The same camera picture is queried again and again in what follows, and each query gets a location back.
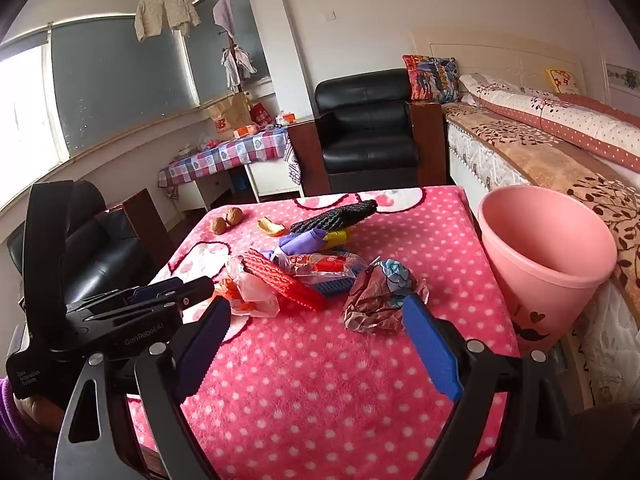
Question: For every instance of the black foam net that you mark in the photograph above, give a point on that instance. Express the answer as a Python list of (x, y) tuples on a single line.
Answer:
[(340, 215)]

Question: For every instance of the red bag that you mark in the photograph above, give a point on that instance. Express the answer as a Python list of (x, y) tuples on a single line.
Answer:
[(261, 114)]

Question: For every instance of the foil wrapper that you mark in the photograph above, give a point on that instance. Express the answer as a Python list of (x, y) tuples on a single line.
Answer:
[(375, 305)]

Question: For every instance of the pink hanging cloth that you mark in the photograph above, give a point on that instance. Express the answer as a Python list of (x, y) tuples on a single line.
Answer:
[(225, 15)]

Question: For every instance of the cream knitted cardigan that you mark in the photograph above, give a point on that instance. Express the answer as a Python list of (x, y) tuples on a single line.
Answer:
[(165, 12)]

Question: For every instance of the floral dotted quilt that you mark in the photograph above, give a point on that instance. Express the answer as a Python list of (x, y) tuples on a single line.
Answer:
[(560, 115)]

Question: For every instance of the orange peel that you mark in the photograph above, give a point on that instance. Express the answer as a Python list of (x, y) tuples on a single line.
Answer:
[(270, 227)]

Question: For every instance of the colourful printed cushion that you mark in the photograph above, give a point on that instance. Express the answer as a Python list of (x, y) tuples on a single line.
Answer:
[(430, 77)]

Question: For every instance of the blue foam net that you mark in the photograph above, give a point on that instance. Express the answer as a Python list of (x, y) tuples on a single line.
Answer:
[(330, 288)]

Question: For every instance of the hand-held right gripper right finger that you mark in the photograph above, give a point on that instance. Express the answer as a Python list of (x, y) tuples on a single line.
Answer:
[(430, 350)]

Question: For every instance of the white plastic bag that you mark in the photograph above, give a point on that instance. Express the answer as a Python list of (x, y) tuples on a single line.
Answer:
[(255, 297)]

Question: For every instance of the person's left forearm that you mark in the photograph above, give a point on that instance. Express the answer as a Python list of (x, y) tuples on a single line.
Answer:
[(7, 420)]

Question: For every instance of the yellow cushion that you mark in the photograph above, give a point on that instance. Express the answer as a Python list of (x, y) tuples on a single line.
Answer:
[(562, 81)]

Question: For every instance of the pink plastic bucket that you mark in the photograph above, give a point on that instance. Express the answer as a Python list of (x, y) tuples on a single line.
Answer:
[(540, 300)]

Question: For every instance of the dark leather chair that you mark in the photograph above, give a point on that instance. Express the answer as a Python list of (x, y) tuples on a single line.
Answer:
[(110, 260)]

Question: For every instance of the white printed cloth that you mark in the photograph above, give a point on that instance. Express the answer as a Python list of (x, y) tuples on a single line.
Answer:
[(292, 165)]

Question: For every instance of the checkered cloth side table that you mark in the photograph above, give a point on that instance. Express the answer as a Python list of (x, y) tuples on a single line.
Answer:
[(225, 155)]

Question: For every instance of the frosted window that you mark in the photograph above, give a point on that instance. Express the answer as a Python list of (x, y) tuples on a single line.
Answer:
[(125, 70)]

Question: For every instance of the black leather armchair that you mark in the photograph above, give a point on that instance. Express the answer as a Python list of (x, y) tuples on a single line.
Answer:
[(365, 130)]

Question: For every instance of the white and orange box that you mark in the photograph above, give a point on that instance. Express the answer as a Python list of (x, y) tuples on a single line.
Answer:
[(287, 118)]

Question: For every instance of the red foam net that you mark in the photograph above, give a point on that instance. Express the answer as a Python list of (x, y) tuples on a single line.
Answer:
[(285, 280)]

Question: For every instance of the pink polka dot blanket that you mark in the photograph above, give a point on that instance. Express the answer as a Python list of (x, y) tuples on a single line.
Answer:
[(325, 385)]

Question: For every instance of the wooden coat rack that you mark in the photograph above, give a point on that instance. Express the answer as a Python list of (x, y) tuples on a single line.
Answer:
[(231, 40)]

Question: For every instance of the white hanging garment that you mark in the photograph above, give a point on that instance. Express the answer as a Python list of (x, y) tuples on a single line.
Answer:
[(237, 67)]

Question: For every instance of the white cabinet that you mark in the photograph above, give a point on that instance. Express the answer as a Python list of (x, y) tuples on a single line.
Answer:
[(272, 177)]

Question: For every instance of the white wardrobe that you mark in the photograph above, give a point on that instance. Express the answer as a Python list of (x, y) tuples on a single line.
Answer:
[(617, 50)]

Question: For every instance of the lavender cloth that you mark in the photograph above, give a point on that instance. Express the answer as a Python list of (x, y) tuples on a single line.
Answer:
[(300, 245)]

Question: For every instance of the yellow wrapper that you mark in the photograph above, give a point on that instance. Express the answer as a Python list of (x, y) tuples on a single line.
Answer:
[(337, 236)]

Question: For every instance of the brown paper bag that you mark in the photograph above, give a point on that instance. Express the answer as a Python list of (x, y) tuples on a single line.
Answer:
[(227, 115)]

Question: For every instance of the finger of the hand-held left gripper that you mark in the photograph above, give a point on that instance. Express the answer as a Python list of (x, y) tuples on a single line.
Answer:
[(160, 287), (197, 287)]

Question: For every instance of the clear wrapper with red label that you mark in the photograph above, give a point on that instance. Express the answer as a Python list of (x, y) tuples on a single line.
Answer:
[(325, 262)]

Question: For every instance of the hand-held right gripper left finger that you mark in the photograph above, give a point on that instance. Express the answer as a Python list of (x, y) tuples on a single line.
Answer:
[(200, 355)]

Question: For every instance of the cream bed headboard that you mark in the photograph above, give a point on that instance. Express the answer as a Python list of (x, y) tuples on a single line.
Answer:
[(500, 55)]

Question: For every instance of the white drawer table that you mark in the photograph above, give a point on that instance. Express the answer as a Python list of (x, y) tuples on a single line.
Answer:
[(205, 192)]

